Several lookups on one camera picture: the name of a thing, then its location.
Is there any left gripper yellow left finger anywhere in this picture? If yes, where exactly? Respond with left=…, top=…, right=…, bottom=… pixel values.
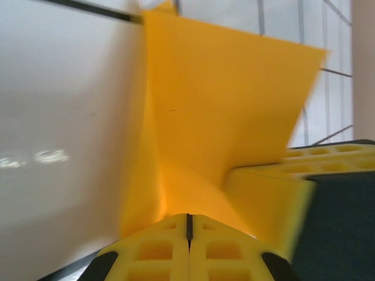
left=83, top=213, right=190, bottom=281

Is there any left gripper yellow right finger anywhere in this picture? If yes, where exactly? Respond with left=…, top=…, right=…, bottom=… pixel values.
left=189, top=213, right=295, bottom=281

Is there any orange square paper sheet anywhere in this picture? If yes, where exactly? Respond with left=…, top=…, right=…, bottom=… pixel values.
left=118, top=0, right=329, bottom=244

